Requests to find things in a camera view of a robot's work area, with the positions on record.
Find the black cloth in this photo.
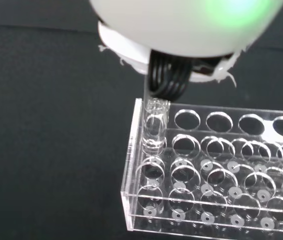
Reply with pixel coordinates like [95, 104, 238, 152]
[0, 0, 283, 240]

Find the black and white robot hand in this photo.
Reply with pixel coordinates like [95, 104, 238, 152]
[88, 0, 283, 101]

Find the clear test tube rack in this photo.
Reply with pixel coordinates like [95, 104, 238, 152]
[120, 98, 283, 232]

